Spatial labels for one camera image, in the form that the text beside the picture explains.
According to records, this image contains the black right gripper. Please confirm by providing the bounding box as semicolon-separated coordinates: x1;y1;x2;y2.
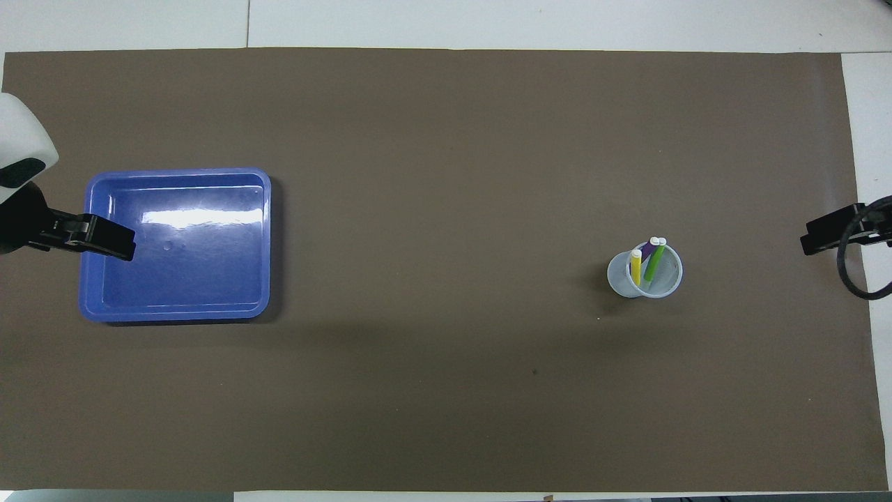
800;195;892;256

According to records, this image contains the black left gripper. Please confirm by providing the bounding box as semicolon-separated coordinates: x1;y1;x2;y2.
0;180;137;262

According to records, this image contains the green pen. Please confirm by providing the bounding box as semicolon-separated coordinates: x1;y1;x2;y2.
643;238;667;283

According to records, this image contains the blue plastic tray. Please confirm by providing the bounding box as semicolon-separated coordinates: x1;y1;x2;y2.
78;167;272;323

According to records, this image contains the translucent plastic cup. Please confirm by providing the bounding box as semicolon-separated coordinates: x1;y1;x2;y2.
607;239;684;299

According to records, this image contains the brown table mat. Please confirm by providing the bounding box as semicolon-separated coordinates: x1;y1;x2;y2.
0;47;889;492

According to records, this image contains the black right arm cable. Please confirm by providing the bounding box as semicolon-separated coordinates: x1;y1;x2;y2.
836;202;892;301

